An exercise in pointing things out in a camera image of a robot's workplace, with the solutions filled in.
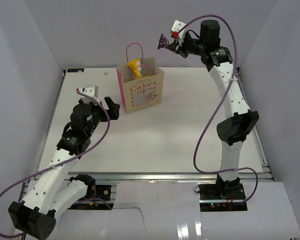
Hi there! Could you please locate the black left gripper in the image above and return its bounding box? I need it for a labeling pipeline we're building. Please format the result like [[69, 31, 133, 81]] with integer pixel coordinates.
[[85, 96, 120, 136]]

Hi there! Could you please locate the purple chocolate pack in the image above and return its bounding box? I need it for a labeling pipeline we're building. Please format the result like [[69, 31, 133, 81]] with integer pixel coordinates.
[[157, 33, 172, 50]]

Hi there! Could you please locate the paper bag with pink handles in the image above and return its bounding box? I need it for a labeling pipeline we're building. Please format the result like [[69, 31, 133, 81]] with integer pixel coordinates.
[[116, 48, 164, 114]]

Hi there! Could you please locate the yellow snack bar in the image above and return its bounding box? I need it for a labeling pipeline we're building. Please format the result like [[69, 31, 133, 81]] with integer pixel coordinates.
[[127, 58, 143, 80]]

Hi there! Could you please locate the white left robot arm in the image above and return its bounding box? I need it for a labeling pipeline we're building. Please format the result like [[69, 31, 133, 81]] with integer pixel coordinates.
[[8, 96, 120, 240]]

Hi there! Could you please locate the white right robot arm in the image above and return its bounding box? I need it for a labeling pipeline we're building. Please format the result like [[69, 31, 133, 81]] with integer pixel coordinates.
[[158, 19, 259, 200]]

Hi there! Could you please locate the blue label left corner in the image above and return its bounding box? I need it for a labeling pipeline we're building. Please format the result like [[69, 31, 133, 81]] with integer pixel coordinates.
[[66, 68, 85, 73]]

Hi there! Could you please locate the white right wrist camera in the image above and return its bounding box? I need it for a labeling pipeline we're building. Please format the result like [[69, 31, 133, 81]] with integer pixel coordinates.
[[170, 20, 186, 45]]

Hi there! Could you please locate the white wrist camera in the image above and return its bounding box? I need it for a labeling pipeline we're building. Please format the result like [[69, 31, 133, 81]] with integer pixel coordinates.
[[170, 20, 186, 45], [76, 85, 99, 99]]

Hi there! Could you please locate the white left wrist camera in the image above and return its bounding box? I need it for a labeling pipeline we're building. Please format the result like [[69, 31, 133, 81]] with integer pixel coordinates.
[[76, 85, 99, 99]]

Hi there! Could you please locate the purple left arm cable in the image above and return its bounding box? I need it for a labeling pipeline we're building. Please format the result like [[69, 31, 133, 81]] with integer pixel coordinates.
[[0, 88, 115, 238]]

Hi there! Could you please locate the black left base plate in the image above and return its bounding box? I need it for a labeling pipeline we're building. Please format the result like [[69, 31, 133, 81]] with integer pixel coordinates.
[[69, 185, 114, 211]]

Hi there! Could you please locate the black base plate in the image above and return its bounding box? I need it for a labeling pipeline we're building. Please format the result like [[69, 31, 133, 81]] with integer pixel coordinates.
[[194, 183, 248, 213], [69, 185, 114, 211]]

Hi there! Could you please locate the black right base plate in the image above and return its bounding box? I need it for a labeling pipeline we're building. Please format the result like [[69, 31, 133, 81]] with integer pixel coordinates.
[[194, 183, 248, 213]]

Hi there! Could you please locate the aluminium front rail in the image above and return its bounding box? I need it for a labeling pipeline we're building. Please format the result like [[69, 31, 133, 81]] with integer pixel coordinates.
[[64, 172, 272, 181]]

